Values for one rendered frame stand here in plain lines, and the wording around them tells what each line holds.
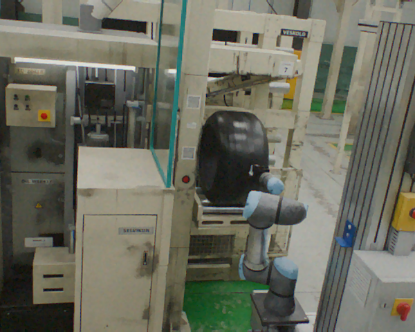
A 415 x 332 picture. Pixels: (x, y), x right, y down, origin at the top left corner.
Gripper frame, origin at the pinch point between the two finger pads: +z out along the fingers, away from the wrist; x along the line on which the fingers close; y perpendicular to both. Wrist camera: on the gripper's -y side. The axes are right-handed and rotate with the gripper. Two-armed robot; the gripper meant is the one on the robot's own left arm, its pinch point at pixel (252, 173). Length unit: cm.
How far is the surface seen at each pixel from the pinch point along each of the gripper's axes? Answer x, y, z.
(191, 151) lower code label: 30.0, 7.4, 19.8
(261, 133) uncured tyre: -6.6, 20.3, 8.9
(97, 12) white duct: 82, 78, 40
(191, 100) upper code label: 33, 36, 17
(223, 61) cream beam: 10, 58, 41
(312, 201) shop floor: -168, -94, 244
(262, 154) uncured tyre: -5.8, 10.0, 2.7
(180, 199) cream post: 33.9, -22.0, 23.0
